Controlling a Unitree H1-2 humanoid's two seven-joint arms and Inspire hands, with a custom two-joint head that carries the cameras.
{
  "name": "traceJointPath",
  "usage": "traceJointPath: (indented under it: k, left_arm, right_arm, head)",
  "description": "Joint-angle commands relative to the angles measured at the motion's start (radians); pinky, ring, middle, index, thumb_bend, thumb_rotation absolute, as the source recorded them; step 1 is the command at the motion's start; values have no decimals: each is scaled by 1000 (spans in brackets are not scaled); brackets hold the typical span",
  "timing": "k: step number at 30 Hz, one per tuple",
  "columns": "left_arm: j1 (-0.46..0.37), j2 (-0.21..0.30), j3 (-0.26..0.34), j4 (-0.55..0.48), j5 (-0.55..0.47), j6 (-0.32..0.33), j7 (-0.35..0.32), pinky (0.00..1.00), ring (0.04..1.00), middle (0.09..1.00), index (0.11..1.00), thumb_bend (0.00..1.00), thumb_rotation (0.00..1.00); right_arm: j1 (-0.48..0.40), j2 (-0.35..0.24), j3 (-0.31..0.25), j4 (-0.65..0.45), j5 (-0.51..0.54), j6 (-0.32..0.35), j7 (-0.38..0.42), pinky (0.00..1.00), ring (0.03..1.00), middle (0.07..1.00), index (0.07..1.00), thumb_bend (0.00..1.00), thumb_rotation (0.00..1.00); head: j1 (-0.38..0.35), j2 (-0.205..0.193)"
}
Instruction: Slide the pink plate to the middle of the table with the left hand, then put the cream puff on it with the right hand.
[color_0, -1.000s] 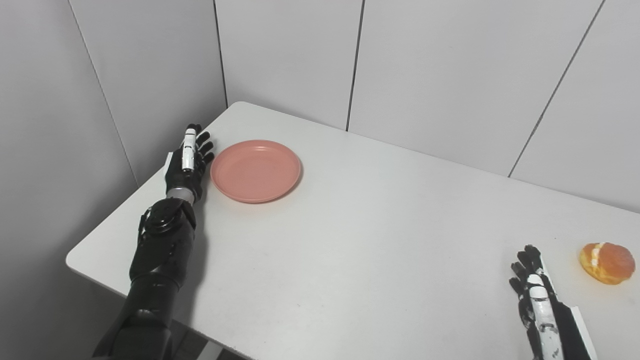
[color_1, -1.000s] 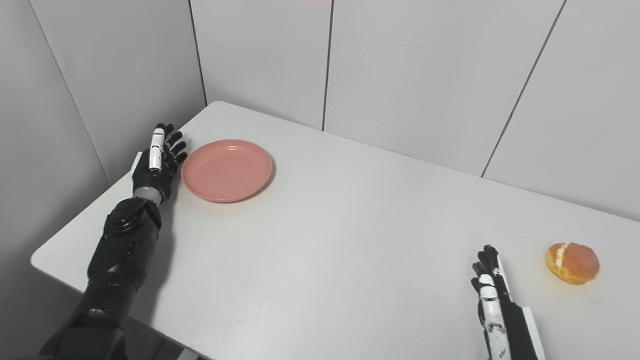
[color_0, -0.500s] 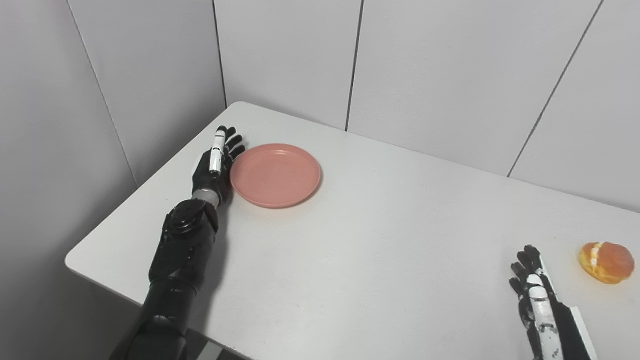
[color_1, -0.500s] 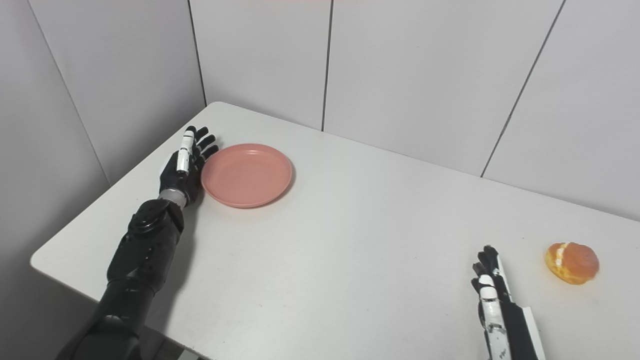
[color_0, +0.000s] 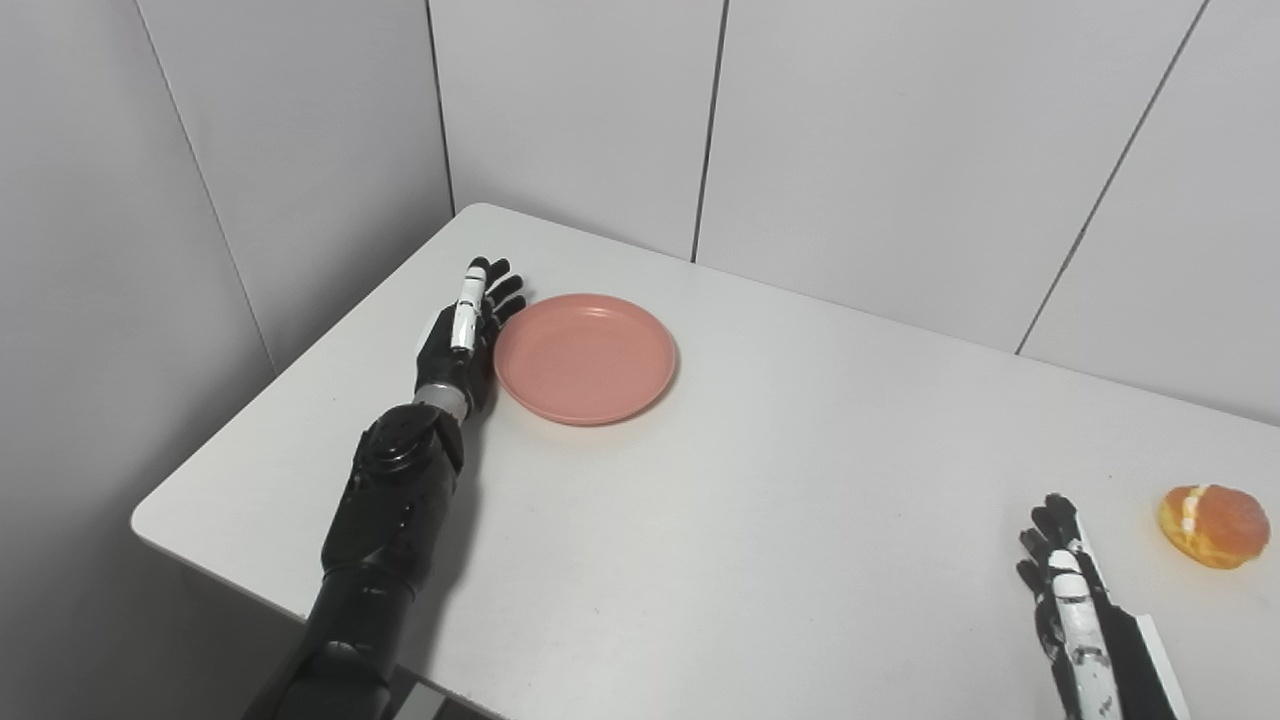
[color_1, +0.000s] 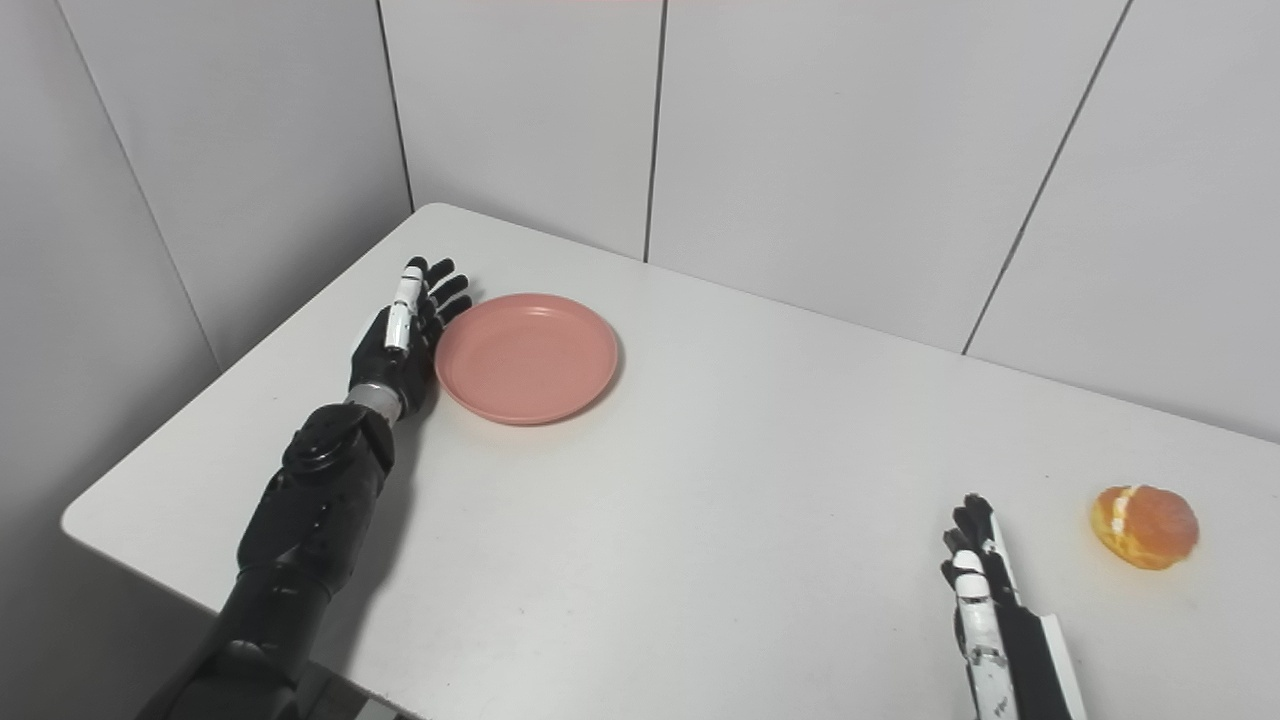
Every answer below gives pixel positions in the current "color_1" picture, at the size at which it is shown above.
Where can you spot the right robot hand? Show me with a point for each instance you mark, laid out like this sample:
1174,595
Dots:
1000,630

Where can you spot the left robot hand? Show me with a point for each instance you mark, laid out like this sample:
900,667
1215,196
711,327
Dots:
405,345

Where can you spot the cream puff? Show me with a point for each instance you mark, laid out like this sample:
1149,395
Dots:
1145,526

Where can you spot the pink round plate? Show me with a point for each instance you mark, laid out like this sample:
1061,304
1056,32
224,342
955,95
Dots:
527,357

